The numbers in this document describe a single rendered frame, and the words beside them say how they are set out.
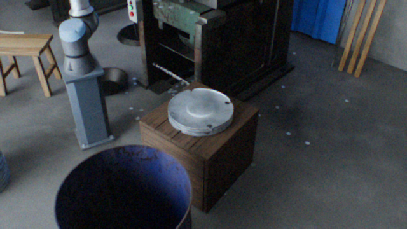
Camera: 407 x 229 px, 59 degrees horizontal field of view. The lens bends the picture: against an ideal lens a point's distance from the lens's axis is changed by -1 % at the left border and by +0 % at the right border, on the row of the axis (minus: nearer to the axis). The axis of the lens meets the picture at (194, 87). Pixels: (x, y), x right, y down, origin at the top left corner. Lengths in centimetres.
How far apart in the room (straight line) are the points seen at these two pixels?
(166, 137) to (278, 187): 62
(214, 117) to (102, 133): 71
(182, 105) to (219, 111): 17
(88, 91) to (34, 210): 59
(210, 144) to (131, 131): 72
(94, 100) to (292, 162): 105
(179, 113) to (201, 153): 23
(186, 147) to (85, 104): 63
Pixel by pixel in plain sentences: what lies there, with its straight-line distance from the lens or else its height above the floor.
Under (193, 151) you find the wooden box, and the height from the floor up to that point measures 35.
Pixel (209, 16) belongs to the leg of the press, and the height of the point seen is 64.
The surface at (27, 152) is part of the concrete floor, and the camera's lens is 214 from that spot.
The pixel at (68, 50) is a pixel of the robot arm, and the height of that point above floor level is 58.
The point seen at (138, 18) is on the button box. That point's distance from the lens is 213.
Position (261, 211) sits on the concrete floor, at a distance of 174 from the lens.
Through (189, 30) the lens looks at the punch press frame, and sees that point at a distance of 196.
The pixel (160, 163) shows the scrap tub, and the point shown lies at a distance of 133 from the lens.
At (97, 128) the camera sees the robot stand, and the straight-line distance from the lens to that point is 198.
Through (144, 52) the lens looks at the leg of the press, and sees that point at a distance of 228.
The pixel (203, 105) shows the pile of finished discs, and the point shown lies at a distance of 161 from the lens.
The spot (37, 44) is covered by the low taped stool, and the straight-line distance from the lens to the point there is 242.
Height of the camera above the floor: 139
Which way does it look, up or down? 35 degrees down
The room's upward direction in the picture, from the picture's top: straight up
